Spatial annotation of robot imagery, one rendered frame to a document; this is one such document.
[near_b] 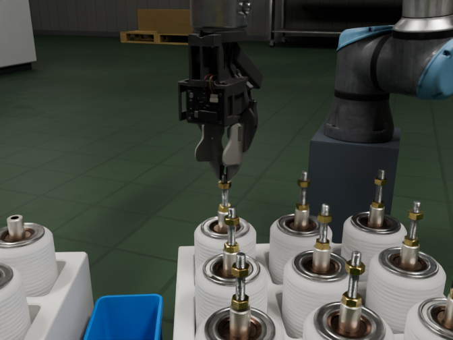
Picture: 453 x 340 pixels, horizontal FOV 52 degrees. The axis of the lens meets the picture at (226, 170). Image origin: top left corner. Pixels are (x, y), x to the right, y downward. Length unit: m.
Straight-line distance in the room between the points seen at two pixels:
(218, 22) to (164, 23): 6.22
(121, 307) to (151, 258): 0.34
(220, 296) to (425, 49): 0.57
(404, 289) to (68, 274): 0.49
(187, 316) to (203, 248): 0.10
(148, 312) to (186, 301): 0.15
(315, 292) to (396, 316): 0.12
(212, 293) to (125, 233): 0.71
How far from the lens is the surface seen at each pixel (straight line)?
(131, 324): 0.84
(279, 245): 0.71
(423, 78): 0.91
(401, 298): 0.65
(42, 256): 0.74
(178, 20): 6.70
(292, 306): 0.63
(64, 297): 0.73
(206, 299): 0.60
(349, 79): 1.01
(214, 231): 0.71
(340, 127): 1.01
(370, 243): 0.73
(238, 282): 0.48
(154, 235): 1.24
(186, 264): 0.77
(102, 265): 1.14
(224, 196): 0.69
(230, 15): 0.59
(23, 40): 4.48
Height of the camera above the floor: 0.58
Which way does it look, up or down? 20 degrees down
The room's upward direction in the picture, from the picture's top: straight up
